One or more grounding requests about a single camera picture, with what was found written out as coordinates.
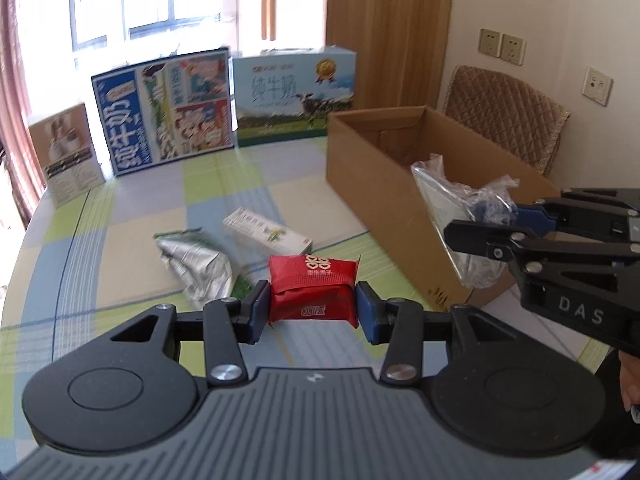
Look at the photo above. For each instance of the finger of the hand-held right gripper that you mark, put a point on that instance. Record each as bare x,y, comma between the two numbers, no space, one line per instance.
537,217
490,242

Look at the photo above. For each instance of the silver foil bag green print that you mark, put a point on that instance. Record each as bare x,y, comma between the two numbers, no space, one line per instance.
195,265

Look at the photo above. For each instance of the small white box flower print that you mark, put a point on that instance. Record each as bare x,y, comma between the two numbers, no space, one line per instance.
265,232

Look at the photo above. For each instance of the desktop with checked cloth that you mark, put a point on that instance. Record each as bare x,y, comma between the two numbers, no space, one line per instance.
125,220

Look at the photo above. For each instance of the wooden door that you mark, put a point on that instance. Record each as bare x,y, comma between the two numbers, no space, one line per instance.
390,35

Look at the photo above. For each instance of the white wall outlet plate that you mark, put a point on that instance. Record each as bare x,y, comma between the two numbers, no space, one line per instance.
598,86

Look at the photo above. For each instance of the blue milk carton box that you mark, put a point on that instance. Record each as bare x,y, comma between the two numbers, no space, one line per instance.
160,110

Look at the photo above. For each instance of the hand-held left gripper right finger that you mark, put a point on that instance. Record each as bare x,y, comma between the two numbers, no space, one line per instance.
366,312

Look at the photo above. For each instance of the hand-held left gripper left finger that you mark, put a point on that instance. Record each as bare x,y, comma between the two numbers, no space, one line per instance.
260,310

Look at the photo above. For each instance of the person's right hand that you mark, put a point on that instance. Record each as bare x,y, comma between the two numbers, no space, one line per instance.
631,380

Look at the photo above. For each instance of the white product box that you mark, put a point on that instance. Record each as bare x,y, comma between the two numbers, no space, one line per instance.
67,155

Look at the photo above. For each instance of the window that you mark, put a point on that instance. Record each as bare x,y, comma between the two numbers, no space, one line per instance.
175,0

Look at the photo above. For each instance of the clear plastic package blue label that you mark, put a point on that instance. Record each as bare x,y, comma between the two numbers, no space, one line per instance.
450,200

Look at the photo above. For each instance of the brown cardboard box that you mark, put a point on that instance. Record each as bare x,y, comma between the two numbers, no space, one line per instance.
370,180

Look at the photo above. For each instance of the beige wall socket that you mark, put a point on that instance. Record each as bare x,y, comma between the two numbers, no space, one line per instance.
513,50
489,42

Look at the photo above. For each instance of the pink curtain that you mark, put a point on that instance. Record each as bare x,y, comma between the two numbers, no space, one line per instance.
15,110

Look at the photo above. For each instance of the red snack packet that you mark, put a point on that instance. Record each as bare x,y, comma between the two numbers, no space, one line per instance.
312,285

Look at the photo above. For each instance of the milk box with cow picture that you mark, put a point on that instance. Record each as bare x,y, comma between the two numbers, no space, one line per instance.
295,95

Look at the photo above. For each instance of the chair with quilted brown cover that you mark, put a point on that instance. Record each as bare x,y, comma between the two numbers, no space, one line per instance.
505,115

